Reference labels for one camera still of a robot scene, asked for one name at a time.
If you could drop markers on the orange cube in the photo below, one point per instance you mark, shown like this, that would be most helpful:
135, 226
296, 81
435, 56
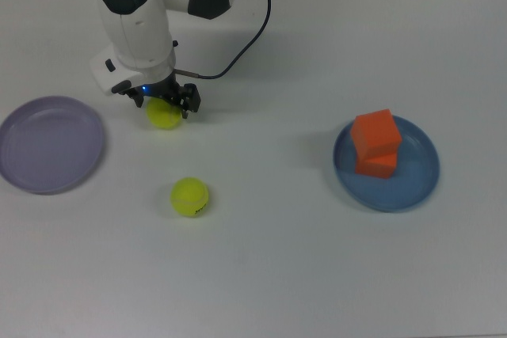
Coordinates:
374, 132
376, 168

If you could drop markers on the yellow tennis ball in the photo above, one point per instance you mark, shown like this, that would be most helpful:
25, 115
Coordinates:
189, 195
162, 116

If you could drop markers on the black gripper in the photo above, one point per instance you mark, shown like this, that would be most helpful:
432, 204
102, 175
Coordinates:
162, 90

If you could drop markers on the blue plate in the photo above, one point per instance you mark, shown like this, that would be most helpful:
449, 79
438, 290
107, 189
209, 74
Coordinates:
412, 179

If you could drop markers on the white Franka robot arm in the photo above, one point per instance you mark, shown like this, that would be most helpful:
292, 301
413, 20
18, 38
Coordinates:
134, 29

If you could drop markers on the purple plate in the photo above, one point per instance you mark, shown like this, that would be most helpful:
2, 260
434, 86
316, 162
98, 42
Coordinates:
51, 144

